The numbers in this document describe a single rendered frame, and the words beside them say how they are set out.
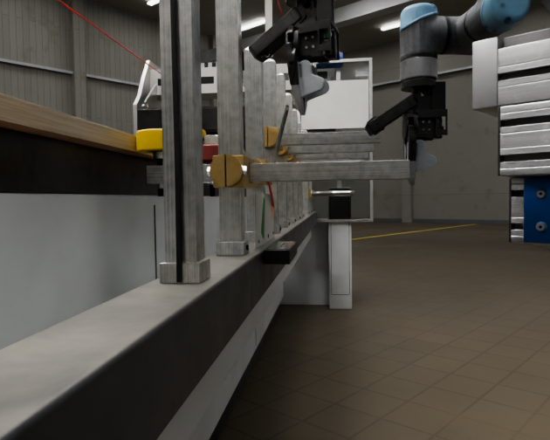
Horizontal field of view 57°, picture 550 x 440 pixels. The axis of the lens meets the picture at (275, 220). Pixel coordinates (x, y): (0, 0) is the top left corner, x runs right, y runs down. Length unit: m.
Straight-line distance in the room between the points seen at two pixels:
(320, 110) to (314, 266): 1.13
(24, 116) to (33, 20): 12.69
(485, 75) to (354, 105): 2.91
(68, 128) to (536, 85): 0.59
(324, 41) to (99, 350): 0.71
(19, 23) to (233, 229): 12.47
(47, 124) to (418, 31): 0.74
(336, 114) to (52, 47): 10.36
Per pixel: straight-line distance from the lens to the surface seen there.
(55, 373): 0.29
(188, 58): 0.56
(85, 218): 0.79
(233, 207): 0.80
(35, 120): 0.64
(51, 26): 13.44
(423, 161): 1.09
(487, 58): 0.74
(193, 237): 0.54
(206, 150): 1.09
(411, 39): 1.11
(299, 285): 3.78
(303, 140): 1.33
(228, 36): 0.84
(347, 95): 3.63
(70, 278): 0.76
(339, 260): 3.61
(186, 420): 0.60
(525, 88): 0.72
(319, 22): 0.93
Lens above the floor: 0.79
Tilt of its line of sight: 2 degrees down
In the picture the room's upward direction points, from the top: 1 degrees counter-clockwise
